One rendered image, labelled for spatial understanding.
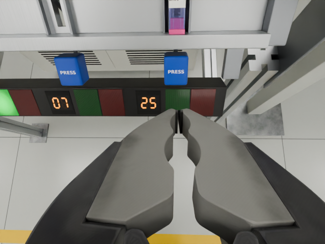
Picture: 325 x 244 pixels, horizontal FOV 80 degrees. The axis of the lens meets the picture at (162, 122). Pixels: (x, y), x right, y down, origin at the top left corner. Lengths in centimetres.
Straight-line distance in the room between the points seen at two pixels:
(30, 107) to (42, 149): 77
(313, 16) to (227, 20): 10
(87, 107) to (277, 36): 22
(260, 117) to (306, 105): 22
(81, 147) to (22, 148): 27
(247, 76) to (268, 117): 71
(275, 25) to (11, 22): 24
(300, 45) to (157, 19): 16
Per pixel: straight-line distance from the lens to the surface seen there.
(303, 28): 28
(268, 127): 99
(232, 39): 19
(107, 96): 25
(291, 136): 104
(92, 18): 22
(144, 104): 24
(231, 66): 26
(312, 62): 62
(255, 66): 30
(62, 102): 27
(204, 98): 24
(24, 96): 29
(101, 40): 19
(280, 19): 21
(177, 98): 24
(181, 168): 88
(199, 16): 21
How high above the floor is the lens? 88
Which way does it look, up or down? 77 degrees down
